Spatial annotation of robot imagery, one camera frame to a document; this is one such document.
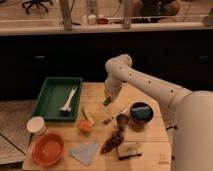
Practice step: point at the yellow banana toy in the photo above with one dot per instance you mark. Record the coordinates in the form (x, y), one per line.
(88, 116)

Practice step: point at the small metal cup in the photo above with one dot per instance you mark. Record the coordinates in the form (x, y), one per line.
(122, 121)

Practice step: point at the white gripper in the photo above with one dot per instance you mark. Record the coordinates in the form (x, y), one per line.
(113, 87)

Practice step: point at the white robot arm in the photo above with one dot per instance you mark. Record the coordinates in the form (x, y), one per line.
(192, 148)

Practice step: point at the seated person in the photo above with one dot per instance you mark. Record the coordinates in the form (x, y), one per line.
(151, 11)

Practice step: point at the white cup on counter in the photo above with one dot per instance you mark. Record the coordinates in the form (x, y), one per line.
(92, 19)

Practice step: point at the green plastic tray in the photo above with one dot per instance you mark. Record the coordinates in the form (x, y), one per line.
(54, 94)

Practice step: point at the dark bowl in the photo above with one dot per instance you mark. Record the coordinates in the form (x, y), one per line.
(141, 105)

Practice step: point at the orange plastic bowl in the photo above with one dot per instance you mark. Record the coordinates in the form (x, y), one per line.
(48, 149)

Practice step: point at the white paper cup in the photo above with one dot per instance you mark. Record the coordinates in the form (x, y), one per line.
(36, 125)

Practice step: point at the orange toy fruit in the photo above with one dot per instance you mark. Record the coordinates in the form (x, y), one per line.
(85, 126)

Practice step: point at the red bowl on counter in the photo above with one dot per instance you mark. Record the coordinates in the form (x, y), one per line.
(102, 21)

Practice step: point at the green pepper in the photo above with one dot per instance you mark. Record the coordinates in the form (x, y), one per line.
(107, 101)

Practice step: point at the white plastic spatula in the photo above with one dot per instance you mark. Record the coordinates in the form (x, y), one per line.
(66, 107)

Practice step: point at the black office chair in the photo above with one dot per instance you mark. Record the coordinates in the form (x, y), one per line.
(38, 3)

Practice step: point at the teal sponge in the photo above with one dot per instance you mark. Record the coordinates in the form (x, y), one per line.
(141, 113)

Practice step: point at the blue-grey cloth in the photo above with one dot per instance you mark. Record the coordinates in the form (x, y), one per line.
(84, 153)

